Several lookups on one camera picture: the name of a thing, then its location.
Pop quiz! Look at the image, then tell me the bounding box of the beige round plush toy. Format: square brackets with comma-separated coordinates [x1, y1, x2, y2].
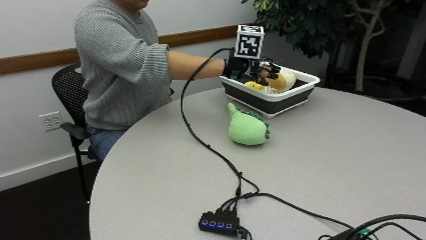
[266, 67, 297, 93]

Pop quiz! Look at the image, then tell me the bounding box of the yellow plush toy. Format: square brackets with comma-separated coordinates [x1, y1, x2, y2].
[244, 80, 270, 94]

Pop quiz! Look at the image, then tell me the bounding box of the white and black basin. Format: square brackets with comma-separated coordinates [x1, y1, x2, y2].
[220, 65, 321, 119]

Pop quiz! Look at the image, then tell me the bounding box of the white marker cube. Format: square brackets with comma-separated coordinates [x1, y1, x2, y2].
[233, 24, 266, 60]

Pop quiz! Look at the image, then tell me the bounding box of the green dinosaur plush toy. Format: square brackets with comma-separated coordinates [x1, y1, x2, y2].
[227, 102, 272, 146]

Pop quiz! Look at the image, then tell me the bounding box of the potted indoor tree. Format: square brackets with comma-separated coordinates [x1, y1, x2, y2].
[241, 0, 426, 101]

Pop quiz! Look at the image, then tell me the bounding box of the the person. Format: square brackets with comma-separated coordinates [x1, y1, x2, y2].
[73, 0, 176, 162]

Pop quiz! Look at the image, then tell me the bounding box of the black mesh office chair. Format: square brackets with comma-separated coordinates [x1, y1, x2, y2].
[51, 63, 101, 204]

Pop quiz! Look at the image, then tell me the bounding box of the black usb hub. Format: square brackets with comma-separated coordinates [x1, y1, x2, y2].
[197, 210, 241, 237]

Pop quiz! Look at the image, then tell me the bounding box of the black glove cable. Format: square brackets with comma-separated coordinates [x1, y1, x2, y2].
[179, 47, 261, 201]

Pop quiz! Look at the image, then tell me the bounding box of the wooden wall rail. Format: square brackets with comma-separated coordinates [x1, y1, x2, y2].
[0, 23, 258, 76]

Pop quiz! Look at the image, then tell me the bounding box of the black hub cable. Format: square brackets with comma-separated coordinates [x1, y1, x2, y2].
[231, 192, 357, 231]

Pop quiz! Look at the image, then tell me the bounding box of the white wall outlet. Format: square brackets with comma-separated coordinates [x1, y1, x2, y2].
[37, 111, 64, 132]

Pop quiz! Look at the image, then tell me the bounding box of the black looped cable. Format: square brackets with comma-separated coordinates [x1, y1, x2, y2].
[317, 213, 426, 240]

